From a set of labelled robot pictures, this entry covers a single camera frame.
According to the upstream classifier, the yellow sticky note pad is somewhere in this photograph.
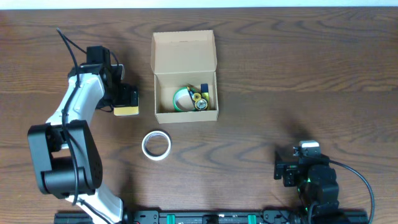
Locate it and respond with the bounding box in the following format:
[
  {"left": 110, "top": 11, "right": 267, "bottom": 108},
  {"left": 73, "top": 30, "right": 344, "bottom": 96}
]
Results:
[{"left": 113, "top": 106, "right": 139, "bottom": 116}]

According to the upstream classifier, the white clear tape roll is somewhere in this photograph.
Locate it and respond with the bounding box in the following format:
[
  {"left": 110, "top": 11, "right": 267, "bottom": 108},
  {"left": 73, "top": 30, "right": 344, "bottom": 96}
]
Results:
[{"left": 141, "top": 131, "right": 172, "bottom": 161}]

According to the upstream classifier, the green tape roll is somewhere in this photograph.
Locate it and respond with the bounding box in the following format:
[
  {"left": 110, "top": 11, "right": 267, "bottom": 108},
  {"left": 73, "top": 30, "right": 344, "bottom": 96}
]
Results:
[{"left": 173, "top": 87, "right": 195, "bottom": 112}]

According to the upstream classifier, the brown cardboard box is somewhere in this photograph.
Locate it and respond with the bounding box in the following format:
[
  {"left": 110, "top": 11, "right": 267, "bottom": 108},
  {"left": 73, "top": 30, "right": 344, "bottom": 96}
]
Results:
[{"left": 150, "top": 30, "right": 219, "bottom": 124}]

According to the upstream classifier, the yellow correction tape dispenser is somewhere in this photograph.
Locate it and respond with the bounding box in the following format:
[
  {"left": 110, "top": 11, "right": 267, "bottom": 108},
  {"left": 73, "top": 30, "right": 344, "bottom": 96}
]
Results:
[{"left": 187, "top": 86, "right": 208, "bottom": 111}]

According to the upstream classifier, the yellow highlighter marker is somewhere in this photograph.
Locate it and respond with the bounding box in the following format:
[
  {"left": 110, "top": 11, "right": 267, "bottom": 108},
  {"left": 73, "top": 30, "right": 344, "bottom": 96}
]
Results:
[{"left": 201, "top": 83, "right": 210, "bottom": 110}]

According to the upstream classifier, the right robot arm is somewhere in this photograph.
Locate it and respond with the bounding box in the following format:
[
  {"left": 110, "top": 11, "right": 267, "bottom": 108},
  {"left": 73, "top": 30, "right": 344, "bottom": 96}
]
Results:
[{"left": 274, "top": 153, "right": 341, "bottom": 223}]

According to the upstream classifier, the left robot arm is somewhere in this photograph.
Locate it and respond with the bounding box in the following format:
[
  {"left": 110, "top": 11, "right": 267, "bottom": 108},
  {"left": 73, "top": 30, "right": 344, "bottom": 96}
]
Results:
[{"left": 27, "top": 64, "right": 135, "bottom": 223}]

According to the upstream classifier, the right black cable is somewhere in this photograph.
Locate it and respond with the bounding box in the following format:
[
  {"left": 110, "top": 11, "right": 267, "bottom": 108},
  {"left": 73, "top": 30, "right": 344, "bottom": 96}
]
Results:
[{"left": 328, "top": 159, "right": 376, "bottom": 224}]

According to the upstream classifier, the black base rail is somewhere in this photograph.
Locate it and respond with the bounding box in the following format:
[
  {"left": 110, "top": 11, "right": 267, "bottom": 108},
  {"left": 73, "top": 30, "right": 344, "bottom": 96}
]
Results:
[{"left": 53, "top": 210, "right": 368, "bottom": 224}]

